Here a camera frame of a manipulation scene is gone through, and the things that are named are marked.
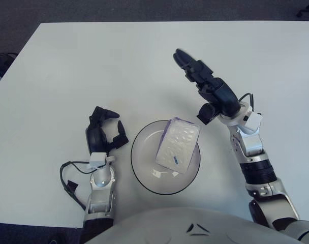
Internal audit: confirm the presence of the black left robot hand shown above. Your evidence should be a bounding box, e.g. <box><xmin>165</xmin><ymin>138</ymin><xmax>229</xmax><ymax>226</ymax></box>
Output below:
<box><xmin>85</xmin><ymin>106</ymin><xmax>130</xmax><ymax>156</ymax></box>

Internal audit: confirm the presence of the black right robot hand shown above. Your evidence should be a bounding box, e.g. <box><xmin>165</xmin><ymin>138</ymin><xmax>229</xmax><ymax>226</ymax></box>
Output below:
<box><xmin>173</xmin><ymin>49</ymin><xmax>240</xmax><ymax>125</ymax></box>

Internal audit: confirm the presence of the purple tissue paper pack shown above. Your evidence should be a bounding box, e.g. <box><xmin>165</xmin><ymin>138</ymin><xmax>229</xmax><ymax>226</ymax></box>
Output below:
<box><xmin>155</xmin><ymin>117</ymin><xmax>201</xmax><ymax>175</ymax></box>

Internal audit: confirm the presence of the white plate with black rim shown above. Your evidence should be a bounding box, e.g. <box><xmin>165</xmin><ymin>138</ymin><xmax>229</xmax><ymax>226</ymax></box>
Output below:
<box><xmin>130</xmin><ymin>120</ymin><xmax>202</xmax><ymax>196</ymax></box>

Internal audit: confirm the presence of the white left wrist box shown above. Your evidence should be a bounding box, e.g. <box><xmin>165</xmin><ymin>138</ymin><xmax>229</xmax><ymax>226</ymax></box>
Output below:
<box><xmin>89</xmin><ymin>152</ymin><xmax>108</xmax><ymax>168</ymax></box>

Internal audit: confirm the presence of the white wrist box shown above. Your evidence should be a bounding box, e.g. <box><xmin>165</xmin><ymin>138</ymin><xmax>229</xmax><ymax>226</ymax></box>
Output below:
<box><xmin>89</xmin><ymin>152</ymin><xmax>108</xmax><ymax>168</ymax></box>
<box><xmin>245</xmin><ymin>111</ymin><xmax>263</xmax><ymax>133</ymax></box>

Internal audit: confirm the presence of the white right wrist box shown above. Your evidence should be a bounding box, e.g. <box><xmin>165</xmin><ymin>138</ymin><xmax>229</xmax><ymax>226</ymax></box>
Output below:
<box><xmin>245</xmin><ymin>111</ymin><xmax>263</xmax><ymax>133</ymax></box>

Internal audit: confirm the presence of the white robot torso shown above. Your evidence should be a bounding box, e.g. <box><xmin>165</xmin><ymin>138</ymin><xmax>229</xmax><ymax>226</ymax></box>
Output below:
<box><xmin>85</xmin><ymin>207</ymin><xmax>300</xmax><ymax>244</ymax></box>

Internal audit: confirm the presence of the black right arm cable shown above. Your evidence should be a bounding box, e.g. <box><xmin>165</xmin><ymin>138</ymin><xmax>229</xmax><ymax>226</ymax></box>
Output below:
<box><xmin>238</xmin><ymin>93</ymin><xmax>256</xmax><ymax>111</ymax></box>

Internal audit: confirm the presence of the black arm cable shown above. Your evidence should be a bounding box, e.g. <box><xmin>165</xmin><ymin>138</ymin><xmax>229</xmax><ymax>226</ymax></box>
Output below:
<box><xmin>59</xmin><ymin>160</ymin><xmax>94</xmax><ymax>211</ymax></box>
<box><xmin>238</xmin><ymin>93</ymin><xmax>256</xmax><ymax>111</ymax></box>

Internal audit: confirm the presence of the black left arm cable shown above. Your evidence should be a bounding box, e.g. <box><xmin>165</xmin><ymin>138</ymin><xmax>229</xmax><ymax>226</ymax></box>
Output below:
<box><xmin>59</xmin><ymin>160</ymin><xmax>94</xmax><ymax>211</ymax></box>

